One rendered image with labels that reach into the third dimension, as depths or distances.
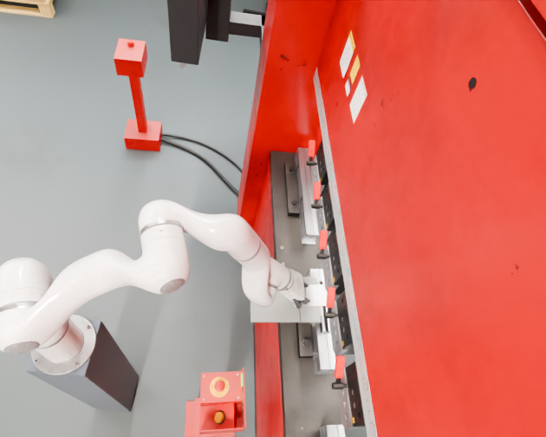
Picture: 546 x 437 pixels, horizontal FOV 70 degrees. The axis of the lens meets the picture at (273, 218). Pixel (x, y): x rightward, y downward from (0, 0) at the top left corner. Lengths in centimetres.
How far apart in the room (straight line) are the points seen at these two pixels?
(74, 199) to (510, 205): 272
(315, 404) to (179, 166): 208
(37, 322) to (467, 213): 92
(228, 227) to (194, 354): 159
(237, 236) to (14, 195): 237
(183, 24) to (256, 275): 109
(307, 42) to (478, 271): 121
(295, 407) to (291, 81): 129
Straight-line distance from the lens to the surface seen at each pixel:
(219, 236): 91
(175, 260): 89
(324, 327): 149
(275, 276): 125
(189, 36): 180
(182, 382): 240
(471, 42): 76
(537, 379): 60
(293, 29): 162
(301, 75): 174
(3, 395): 260
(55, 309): 104
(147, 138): 310
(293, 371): 156
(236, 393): 161
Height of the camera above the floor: 237
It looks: 56 degrees down
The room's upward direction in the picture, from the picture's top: 17 degrees clockwise
